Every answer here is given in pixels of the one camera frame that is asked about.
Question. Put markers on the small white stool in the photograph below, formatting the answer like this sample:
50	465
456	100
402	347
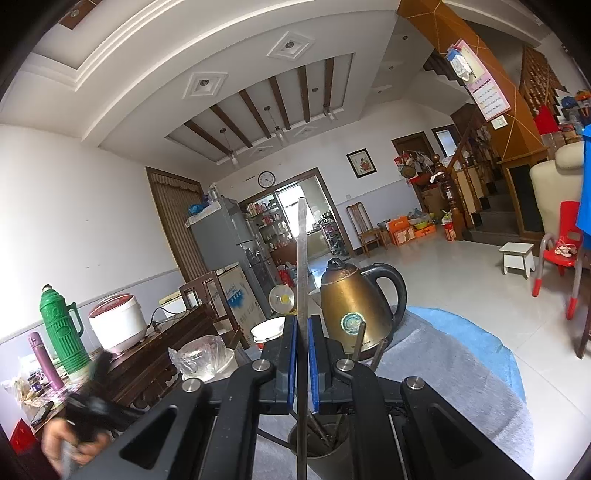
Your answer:
515	249

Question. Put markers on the white chest freezer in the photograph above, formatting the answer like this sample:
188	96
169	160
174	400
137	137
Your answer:
240	300

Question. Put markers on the red child chair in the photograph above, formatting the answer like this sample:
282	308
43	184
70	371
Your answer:
558	256

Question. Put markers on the blue jacket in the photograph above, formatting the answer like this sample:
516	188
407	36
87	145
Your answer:
585	184

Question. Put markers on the metal kitchen rack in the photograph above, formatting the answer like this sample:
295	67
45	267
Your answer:
332	237

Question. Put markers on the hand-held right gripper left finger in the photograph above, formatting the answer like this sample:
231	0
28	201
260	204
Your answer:
290	364

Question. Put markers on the round wall clock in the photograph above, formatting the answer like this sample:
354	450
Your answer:
266	179

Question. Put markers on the red box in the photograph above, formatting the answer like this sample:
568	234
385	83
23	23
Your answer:
23	438

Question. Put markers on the orange cardboard box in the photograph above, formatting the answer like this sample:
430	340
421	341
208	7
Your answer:
401	230

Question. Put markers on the grey table cloth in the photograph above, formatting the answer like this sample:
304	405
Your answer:
452	392

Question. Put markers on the bronze electric kettle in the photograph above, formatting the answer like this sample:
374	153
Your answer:
346	300

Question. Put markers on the white rice cooker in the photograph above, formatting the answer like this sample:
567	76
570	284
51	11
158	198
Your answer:
117	325

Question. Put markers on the person's left hand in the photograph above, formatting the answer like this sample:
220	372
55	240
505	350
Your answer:
57	443

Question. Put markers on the clear plastic bag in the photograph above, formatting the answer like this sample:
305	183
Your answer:
198	355

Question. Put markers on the dark carved wooden sideboard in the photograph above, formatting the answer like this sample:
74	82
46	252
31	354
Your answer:
147	369

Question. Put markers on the wooden staircase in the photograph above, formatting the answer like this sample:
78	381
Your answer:
447	194

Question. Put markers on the green thermos jug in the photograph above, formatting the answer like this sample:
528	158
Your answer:
62	332

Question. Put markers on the dark wooden stool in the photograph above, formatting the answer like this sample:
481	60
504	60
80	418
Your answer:
585	332

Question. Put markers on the hanging ceiling lamp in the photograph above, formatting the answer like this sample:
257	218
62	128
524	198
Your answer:
330	111
233	156
278	133

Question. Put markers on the pink wall calendar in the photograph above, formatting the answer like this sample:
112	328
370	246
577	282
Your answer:
485	92

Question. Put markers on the dark wooden dining chair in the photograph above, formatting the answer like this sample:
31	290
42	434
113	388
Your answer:
198	278

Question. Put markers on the light blue table cover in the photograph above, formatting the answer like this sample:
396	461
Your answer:
485	341

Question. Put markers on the grey perforated utensil holder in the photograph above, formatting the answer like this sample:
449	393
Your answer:
323	466

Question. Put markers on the grey refrigerator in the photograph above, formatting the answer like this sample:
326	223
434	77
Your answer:
217	240

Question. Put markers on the cream armchair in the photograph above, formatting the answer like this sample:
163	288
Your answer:
547	198

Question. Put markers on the red and white sack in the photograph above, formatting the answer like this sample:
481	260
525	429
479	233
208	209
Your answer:
451	228

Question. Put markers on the framed wall picture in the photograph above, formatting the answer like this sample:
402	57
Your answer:
359	163

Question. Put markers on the small white desk fan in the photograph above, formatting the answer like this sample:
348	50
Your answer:
280	299

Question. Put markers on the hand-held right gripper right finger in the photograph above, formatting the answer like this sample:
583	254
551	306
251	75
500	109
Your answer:
314	369

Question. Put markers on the blue plastic bag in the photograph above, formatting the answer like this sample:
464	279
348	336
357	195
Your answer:
196	208

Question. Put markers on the brown wooden chair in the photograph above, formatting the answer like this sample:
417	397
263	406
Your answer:
369	237

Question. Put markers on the purple bottle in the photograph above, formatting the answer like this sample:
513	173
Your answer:
44	360

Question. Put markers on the glass shelf cabinet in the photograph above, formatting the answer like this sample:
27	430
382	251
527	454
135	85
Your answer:
268	221

